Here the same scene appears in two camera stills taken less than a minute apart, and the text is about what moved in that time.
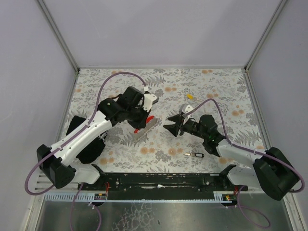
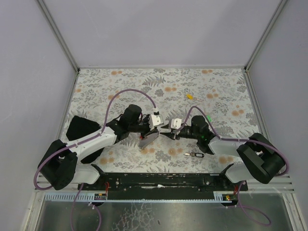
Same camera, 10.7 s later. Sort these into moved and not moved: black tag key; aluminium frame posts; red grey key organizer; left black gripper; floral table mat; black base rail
Moved: red grey key organizer; left black gripper
Not moved: floral table mat; aluminium frame posts; black base rail; black tag key
